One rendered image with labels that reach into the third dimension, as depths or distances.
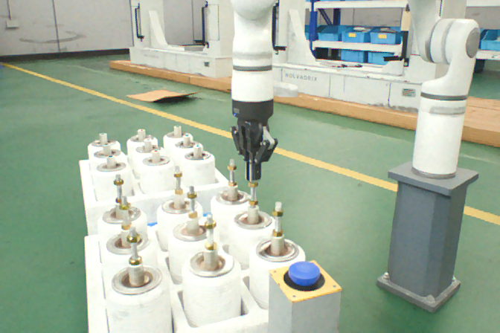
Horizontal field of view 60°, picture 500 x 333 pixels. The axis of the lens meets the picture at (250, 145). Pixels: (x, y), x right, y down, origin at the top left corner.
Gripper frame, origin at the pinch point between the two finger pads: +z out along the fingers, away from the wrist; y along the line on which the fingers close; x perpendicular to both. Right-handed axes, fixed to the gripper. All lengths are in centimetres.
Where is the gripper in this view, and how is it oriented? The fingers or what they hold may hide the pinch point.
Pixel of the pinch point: (252, 171)
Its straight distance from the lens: 81.8
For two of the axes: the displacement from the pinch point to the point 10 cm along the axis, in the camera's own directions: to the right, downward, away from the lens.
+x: 8.4, -1.6, 5.2
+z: 0.0, 9.5, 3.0
